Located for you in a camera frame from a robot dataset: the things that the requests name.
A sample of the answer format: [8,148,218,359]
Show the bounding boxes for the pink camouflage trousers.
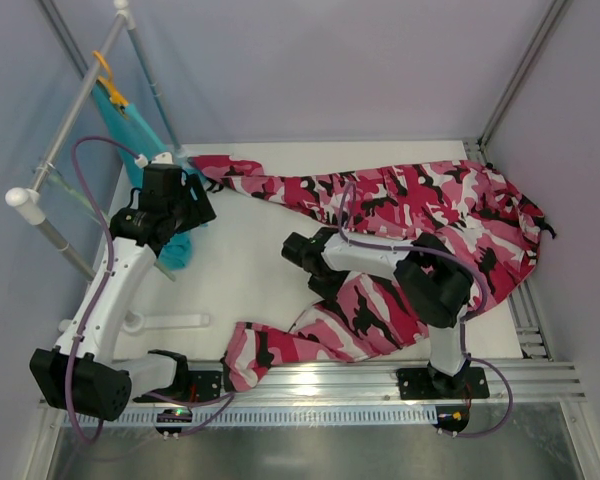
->
[192,155,549,392]

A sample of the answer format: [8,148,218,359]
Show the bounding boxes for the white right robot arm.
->
[281,227,474,398]

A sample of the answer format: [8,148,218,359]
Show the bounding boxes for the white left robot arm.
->
[29,164,216,421]

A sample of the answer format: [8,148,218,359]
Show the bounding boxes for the clear green hanger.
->
[44,167,177,284]

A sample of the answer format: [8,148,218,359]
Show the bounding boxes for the orange plastic hanger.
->
[92,50,129,115]

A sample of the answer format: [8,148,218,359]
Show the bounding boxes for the turquoise t-shirt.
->
[90,77,196,274]

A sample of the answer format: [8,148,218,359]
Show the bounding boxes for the white clothes rack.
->
[4,0,211,351]

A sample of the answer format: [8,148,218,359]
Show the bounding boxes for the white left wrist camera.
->
[134,151,176,169]

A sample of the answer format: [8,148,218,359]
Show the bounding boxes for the aluminium frame rail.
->
[233,359,586,407]

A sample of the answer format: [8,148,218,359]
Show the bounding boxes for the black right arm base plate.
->
[395,366,490,400]

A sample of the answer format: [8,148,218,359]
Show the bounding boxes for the grey slotted cable duct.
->
[105,404,437,428]

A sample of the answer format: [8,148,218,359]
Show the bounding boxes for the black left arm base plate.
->
[133,370,222,403]

